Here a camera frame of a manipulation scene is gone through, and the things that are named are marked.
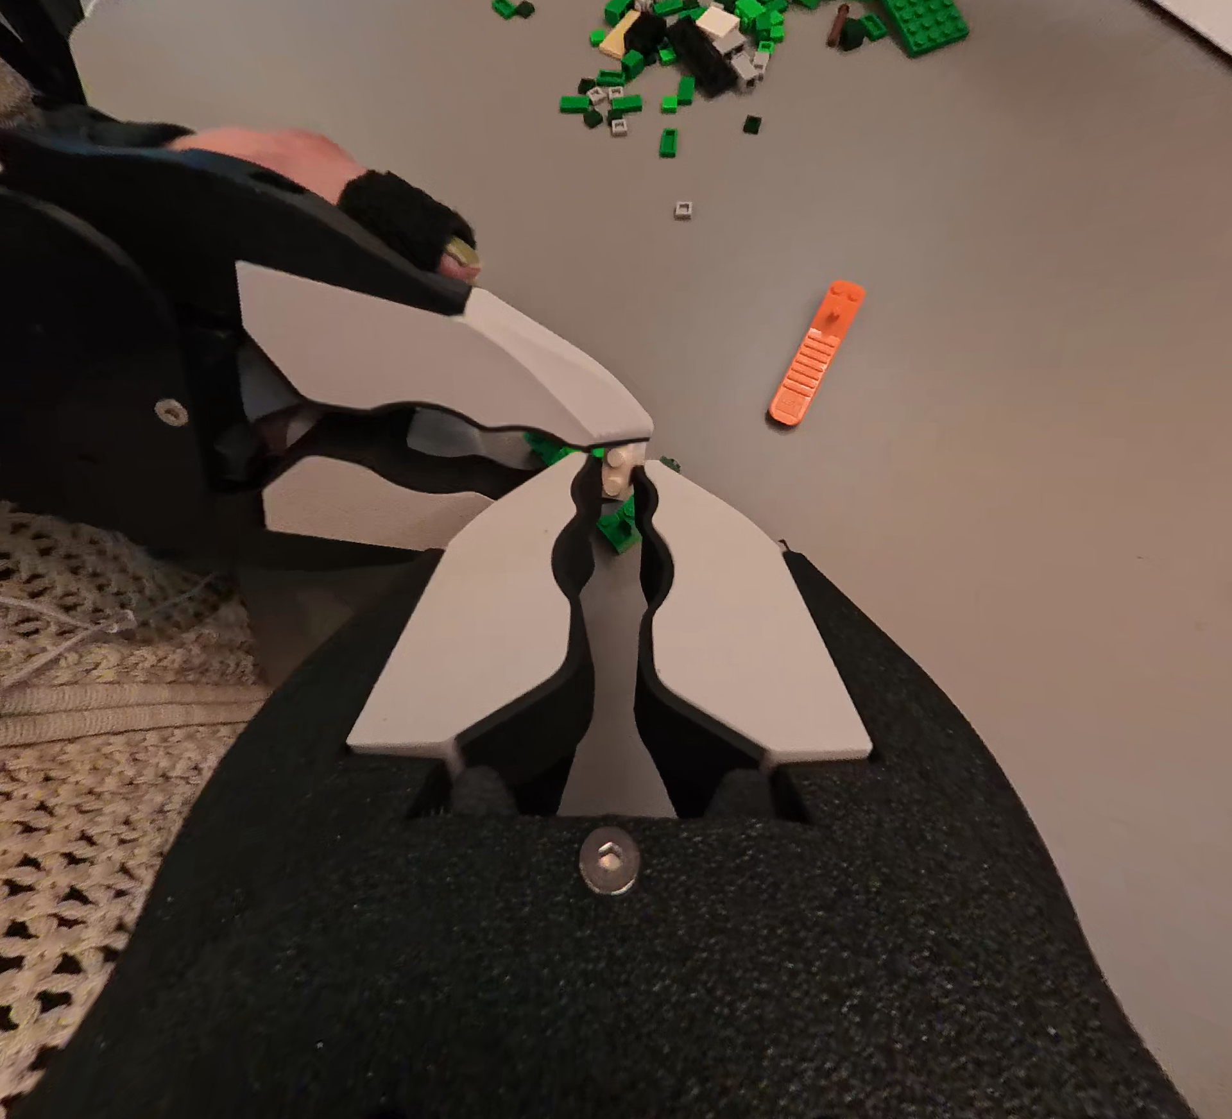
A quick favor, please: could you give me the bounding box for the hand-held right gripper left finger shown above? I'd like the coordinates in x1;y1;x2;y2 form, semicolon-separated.
346;453;594;774

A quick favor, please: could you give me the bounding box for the person's left hand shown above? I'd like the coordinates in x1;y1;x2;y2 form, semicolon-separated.
176;125;482;286

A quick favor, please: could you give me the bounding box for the pile of green lego pieces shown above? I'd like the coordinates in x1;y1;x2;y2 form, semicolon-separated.
447;0;972;164

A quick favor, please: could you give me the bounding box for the orange brick separator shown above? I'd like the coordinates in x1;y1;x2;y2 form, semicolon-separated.
767;280;868;431

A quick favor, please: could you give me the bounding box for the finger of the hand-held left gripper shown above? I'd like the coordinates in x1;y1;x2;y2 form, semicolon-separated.
236;263;657;450
260;456;550;557

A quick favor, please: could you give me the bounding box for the green lego assembly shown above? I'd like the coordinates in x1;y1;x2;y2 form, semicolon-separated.
525;431;685;557

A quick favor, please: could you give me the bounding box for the black lego plate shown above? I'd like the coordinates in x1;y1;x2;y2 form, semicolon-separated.
668;17;737;99

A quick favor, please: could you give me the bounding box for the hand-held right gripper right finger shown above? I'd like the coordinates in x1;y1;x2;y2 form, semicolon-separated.
632;460;875;769

